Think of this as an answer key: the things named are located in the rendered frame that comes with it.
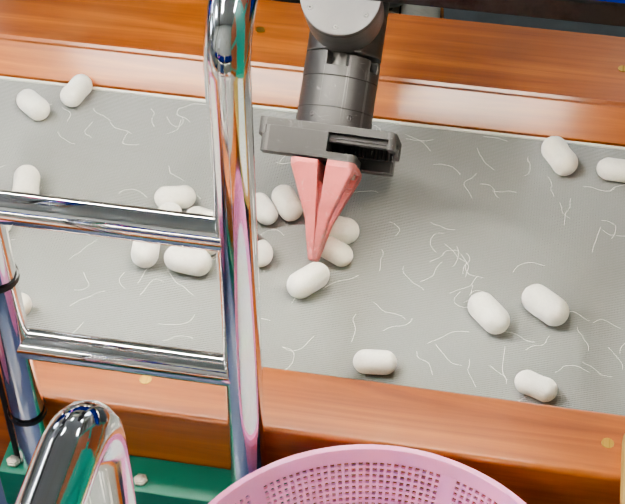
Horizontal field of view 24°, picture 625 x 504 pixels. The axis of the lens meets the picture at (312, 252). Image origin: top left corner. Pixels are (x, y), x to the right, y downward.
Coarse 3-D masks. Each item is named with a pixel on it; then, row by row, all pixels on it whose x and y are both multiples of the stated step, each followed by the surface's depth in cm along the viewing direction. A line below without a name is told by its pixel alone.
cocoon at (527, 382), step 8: (520, 376) 101; (528, 376) 101; (536, 376) 101; (544, 376) 101; (520, 384) 101; (528, 384) 101; (536, 384) 101; (544, 384) 101; (552, 384) 101; (520, 392) 102; (528, 392) 101; (536, 392) 101; (544, 392) 100; (552, 392) 101; (544, 400) 101
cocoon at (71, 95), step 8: (72, 80) 124; (80, 80) 123; (88, 80) 124; (64, 88) 123; (72, 88) 123; (80, 88) 123; (88, 88) 124; (64, 96) 123; (72, 96) 123; (80, 96) 123; (72, 104) 123
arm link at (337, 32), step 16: (304, 0) 101; (320, 0) 101; (336, 0) 101; (352, 0) 100; (368, 0) 100; (320, 16) 101; (336, 16) 100; (352, 16) 100; (368, 16) 100; (320, 32) 101; (336, 32) 100; (352, 32) 100; (368, 32) 102; (336, 48) 105; (352, 48) 105
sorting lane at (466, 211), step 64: (0, 128) 122; (64, 128) 122; (128, 128) 122; (192, 128) 122; (256, 128) 122; (384, 128) 122; (448, 128) 122; (64, 192) 117; (128, 192) 117; (256, 192) 117; (384, 192) 117; (448, 192) 117; (512, 192) 117; (576, 192) 117; (64, 256) 112; (128, 256) 112; (384, 256) 112; (448, 256) 112; (512, 256) 112; (576, 256) 112; (64, 320) 107; (128, 320) 107; (192, 320) 107; (320, 320) 107; (384, 320) 107; (448, 320) 107; (512, 320) 107; (576, 320) 107; (448, 384) 103; (512, 384) 103; (576, 384) 103
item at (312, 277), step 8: (312, 264) 108; (320, 264) 108; (296, 272) 108; (304, 272) 108; (312, 272) 108; (320, 272) 108; (328, 272) 108; (288, 280) 108; (296, 280) 107; (304, 280) 107; (312, 280) 107; (320, 280) 108; (328, 280) 109; (288, 288) 108; (296, 288) 107; (304, 288) 107; (312, 288) 108; (320, 288) 108; (296, 296) 108; (304, 296) 108
